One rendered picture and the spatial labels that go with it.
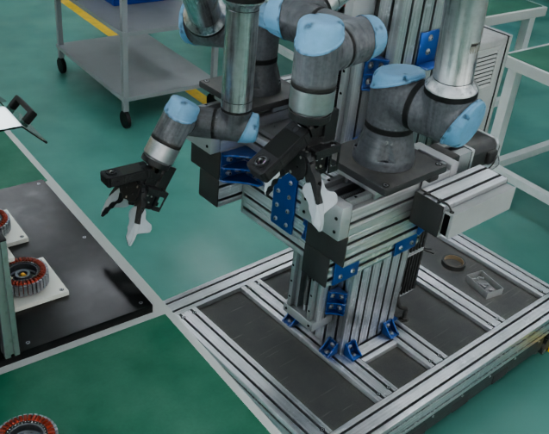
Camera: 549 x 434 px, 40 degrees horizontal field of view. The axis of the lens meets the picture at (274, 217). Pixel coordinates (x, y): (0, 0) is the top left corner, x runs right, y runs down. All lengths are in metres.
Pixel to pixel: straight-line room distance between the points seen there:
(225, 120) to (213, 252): 1.48
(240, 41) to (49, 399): 0.85
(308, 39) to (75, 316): 0.84
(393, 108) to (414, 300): 1.19
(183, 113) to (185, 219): 1.74
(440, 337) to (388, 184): 1.02
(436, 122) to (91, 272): 0.86
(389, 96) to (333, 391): 1.02
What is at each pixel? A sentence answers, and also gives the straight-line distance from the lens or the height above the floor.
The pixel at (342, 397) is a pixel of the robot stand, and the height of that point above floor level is 0.21.
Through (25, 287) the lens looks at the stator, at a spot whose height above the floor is 0.81.
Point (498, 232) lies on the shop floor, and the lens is 3.71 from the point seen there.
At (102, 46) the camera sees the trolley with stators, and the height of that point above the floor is 0.19.
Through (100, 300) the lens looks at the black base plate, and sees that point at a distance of 1.74.
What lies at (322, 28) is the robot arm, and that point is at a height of 1.50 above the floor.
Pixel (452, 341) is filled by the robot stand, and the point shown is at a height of 0.21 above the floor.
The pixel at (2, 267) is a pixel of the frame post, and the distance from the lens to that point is 1.50.
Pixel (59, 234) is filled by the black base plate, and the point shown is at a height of 0.77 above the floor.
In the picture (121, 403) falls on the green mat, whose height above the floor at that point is 0.75.
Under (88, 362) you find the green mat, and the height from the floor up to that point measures 0.75.
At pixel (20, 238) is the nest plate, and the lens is 1.95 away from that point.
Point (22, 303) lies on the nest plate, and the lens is 1.74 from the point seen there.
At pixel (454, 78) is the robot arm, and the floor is 1.31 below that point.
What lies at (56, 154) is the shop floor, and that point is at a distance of 3.98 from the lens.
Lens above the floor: 1.87
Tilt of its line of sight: 32 degrees down
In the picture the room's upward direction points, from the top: 6 degrees clockwise
